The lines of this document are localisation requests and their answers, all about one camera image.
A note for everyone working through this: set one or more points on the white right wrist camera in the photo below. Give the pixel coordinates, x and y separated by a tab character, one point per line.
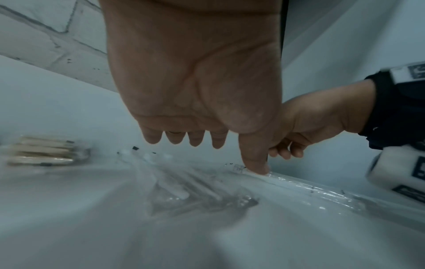
395	168

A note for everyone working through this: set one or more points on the black right wristband with markers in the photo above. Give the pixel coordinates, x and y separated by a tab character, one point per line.
395	110

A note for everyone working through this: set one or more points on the clear plastic bag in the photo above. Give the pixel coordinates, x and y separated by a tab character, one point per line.
298	186

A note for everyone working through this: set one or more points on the person's left hand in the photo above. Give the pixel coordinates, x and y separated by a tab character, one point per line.
192	65

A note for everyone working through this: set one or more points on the person's right hand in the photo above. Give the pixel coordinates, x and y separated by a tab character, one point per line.
322	113

